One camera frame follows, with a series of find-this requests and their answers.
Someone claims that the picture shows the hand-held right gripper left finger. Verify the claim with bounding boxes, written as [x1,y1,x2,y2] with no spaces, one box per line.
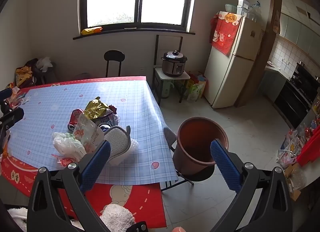
[27,140,148,232]

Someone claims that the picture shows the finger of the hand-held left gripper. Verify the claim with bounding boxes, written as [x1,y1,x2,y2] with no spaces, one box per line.
[0,88,13,108]
[0,107,25,152]

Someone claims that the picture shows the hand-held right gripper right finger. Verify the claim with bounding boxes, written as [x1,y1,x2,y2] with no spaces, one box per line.
[210,139,293,232]

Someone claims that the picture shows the grey mesh slipper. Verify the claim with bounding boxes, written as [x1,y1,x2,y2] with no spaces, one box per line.
[104,125,132,158]

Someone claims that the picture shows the white printed snack packet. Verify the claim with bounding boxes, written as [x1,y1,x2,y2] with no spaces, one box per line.
[74,114,100,153]

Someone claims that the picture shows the white plastic bag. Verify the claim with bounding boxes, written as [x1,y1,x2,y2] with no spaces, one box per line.
[36,57,53,72]
[52,132,87,160]

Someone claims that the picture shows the brown plastic bin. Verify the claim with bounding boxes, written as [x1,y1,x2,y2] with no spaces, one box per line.
[172,116,229,175]

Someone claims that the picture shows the white bubble wrap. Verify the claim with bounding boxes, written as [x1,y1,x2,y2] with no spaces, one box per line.
[107,138,139,166]

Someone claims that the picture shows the gold foil snack bag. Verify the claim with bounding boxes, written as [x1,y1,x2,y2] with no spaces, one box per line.
[83,97,112,120]

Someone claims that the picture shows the pile of small packets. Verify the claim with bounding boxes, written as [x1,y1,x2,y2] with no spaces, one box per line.
[5,85,32,109]

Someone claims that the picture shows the yellow snack bags pile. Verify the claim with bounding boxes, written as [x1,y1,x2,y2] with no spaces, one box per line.
[15,65,34,88]

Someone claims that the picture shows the small red wrapper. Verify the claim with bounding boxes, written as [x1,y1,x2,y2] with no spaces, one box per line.
[51,154,75,168]

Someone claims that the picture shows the blue can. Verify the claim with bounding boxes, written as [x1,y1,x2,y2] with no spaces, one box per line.
[96,122,112,133]

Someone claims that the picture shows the crumpled white plastic bag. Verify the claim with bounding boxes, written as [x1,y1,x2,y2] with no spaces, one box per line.
[36,57,53,72]

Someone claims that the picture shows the crushed red can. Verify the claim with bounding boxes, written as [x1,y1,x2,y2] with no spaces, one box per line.
[67,109,85,132]

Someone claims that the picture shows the white fluffy garment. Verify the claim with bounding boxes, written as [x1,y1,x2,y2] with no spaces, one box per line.
[7,203,137,232]

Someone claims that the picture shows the grey chair seat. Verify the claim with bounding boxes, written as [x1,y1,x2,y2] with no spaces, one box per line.
[164,127,178,153]

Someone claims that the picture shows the blue plaid tablecloth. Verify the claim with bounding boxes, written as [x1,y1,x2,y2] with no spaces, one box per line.
[5,75,179,185]

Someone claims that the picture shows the cardboard pieces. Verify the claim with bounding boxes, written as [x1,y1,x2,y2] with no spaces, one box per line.
[282,163,303,201]

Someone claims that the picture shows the pile of colourful packets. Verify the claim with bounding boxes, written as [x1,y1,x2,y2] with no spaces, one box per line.
[276,116,320,172]

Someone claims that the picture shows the green and white bag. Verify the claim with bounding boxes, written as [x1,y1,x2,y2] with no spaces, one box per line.
[186,82,207,102]

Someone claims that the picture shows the cream refrigerator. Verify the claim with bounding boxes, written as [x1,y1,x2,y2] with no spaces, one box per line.
[204,10,265,109]

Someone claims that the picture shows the red plastic sheet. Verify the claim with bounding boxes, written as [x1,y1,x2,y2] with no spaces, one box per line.
[295,124,320,167]

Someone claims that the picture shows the orange and yellow bag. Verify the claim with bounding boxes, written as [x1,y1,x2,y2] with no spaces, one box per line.
[189,72,208,85]

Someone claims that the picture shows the green kitchen base cabinet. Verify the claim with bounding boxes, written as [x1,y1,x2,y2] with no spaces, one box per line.
[257,64,288,103]

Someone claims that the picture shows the black stove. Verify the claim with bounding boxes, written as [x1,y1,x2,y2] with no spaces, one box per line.
[274,62,320,130]

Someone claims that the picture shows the pale green kettle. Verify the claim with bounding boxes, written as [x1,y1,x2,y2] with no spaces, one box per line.
[161,80,175,99]

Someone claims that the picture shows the small white-top side table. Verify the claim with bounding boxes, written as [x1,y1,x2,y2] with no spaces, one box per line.
[152,67,191,105]

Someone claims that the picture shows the yellow snack packet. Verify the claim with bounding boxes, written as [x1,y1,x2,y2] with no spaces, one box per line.
[81,26,103,35]

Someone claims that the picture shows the black round-back chair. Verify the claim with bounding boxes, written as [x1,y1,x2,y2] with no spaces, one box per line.
[104,50,125,78]

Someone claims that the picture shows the electric pressure cooker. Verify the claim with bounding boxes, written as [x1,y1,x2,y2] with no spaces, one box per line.
[161,50,188,77]

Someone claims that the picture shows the red printed cloth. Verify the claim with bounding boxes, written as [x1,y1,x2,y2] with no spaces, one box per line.
[211,11,243,56]

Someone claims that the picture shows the hanging paper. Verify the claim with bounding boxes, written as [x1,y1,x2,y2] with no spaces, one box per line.
[272,10,281,34]

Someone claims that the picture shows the clear plastic bag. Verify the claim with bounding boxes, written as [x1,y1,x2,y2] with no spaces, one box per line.
[249,0,262,21]

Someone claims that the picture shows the white boxes stack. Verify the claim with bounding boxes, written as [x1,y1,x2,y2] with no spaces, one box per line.
[237,0,250,17]

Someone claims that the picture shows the black metal frame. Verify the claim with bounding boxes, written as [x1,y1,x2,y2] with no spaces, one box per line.
[155,35,183,68]

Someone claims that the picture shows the kitchen wall cabinets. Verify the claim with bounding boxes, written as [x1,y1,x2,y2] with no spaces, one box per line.
[279,0,320,57]

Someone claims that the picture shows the wooden door frame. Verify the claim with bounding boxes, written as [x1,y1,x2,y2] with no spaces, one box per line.
[236,0,283,108]

